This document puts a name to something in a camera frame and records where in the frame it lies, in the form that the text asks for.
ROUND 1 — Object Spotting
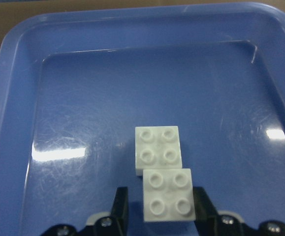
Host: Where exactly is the blue plastic tray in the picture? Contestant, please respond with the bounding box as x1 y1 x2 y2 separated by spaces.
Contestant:
0 2 285 236

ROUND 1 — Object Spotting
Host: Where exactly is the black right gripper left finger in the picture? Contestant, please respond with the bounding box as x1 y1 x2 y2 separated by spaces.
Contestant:
110 187 129 236

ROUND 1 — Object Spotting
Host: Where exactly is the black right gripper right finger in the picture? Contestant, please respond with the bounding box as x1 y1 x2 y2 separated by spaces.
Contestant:
193 187 218 236

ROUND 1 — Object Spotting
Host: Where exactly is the white block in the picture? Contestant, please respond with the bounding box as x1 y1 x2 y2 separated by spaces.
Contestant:
135 126 183 176
143 168 195 222

